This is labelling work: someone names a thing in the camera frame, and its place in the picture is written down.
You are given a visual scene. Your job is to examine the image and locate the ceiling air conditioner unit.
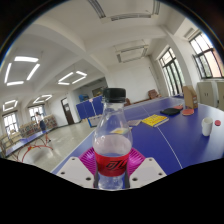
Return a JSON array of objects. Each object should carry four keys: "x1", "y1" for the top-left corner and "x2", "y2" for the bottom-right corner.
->
[{"x1": 113, "y1": 44, "x2": 150, "y2": 64}]

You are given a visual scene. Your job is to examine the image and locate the beige two-door cabinet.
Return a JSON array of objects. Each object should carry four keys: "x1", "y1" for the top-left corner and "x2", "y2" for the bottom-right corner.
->
[{"x1": 196, "y1": 80, "x2": 224, "y2": 113}]

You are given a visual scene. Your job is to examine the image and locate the person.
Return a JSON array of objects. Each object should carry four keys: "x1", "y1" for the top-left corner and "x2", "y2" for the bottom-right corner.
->
[{"x1": 34, "y1": 112, "x2": 52, "y2": 144}]

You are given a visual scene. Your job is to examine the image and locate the white mug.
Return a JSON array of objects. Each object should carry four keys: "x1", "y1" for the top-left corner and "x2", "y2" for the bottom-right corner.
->
[{"x1": 201, "y1": 116, "x2": 214, "y2": 137}]

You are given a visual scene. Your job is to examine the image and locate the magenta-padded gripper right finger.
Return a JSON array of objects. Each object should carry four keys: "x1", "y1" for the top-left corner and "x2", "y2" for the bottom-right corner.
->
[{"x1": 124, "y1": 147, "x2": 168, "y2": 189}]

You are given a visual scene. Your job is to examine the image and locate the grey notebook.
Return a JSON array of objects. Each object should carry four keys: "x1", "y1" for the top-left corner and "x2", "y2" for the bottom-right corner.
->
[{"x1": 128, "y1": 119, "x2": 143, "y2": 128}]

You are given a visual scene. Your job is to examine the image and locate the tall dark-framed window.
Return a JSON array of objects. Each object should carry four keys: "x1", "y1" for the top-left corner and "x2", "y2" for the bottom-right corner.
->
[{"x1": 158, "y1": 47, "x2": 186, "y2": 98}]

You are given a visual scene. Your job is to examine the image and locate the clear red-labelled water bottle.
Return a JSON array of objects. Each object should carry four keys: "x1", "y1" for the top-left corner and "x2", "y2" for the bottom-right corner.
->
[{"x1": 92, "y1": 87, "x2": 134, "y2": 191}]

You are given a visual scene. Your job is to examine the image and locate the yellow book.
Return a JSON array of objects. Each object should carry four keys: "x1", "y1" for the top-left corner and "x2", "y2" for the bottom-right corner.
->
[{"x1": 141, "y1": 113, "x2": 170, "y2": 128}]

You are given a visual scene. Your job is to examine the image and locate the group of ceiling lights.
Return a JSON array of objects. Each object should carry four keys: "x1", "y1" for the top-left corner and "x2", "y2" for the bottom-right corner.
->
[{"x1": 2, "y1": 55, "x2": 88, "y2": 113}]

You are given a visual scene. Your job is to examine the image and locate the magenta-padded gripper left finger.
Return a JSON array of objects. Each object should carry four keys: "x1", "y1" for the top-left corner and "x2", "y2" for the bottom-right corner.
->
[{"x1": 55, "y1": 147, "x2": 99, "y2": 189}]

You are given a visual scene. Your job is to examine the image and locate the dark brown door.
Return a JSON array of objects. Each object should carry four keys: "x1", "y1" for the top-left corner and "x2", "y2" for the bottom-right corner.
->
[{"x1": 60, "y1": 97, "x2": 75, "y2": 126}]

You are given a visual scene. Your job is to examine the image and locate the wide dark-framed window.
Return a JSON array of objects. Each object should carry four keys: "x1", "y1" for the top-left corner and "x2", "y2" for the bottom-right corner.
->
[{"x1": 188, "y1": 31, "x2": 224, "y2": 80}]

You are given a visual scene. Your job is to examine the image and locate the small yellow booklet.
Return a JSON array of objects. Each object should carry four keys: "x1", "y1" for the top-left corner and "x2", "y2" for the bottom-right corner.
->
[{"x1": 111, "y1": 127, "x2": 130, "y2": 135}]

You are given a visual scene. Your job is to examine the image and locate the black pouch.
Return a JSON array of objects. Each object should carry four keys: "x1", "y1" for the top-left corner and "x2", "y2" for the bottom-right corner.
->
[{"x1": 159, "y1": 107, "x2": 182, "y2": 117}]

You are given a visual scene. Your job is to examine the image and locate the shelf unit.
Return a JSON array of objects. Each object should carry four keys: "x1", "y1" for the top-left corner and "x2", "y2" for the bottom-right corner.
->
[{"x1": 18, "y1": 114, "x2": 58, "y2": 138}]

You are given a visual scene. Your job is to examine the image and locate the folded blue tennis table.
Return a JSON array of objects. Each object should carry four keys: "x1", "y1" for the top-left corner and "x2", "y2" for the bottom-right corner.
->
[{"x1": 75, "y1": 95, "x2": 104, "y2": 121}]

